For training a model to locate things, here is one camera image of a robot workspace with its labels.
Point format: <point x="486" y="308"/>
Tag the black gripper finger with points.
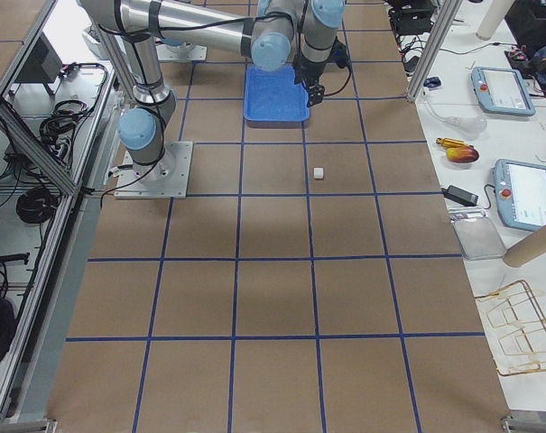
<point x="315" y="95"/>

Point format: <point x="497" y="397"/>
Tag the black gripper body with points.
<point x="310" y="76"/>

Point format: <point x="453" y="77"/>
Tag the white block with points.
<point x="318" y="173"/>

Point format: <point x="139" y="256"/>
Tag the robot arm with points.
<point x="303" y="33"/>

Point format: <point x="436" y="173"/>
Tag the blue plastic tray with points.
<point x="274" y="98"/>

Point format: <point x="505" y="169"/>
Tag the silver metal tray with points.
<point x="478" y="237"/>

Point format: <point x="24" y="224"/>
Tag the mango fruit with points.
<point x="462" y="154"/>

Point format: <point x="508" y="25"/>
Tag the black power adapter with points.
<point x="460" y="196"/>

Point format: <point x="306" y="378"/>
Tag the teach pendant far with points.
<point x="501" y="91"/>

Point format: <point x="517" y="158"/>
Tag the teach pendant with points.
<point x="520" y="192"/>
<point x="501" y="91"/>

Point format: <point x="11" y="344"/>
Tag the teach pendant near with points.
<point x="520" y="192"/>

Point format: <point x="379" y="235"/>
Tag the cardboard tube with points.
<point x="528" y="249"/>

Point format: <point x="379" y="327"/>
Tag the gold screwdriver handle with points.
<point x="448" y="143"/>

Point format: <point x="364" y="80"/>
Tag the aluminium frame post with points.
<point x="437" y="36"/>

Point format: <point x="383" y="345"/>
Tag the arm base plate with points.
<point x="169" y="178"/>

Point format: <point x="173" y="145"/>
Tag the gold wire rack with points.
<point x="515" y="326"/>

